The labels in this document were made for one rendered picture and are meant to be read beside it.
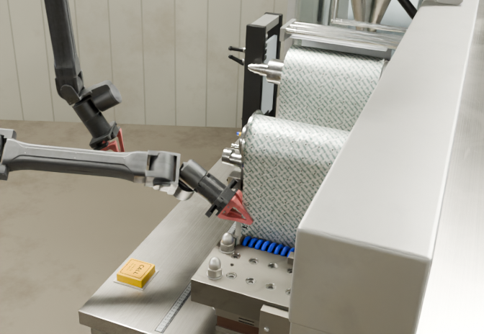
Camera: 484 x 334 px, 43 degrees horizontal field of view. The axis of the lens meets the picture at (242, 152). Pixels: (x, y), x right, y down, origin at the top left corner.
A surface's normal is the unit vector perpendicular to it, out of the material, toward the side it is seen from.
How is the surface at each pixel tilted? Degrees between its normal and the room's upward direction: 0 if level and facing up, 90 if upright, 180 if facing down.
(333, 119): 92
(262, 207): 90
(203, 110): 90
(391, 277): 90
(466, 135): 0
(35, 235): 0
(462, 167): 0
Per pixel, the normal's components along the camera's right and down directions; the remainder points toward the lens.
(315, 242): -0.36, 0.41
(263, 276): 0.04, -0.89
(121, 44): 0.00, 0.45
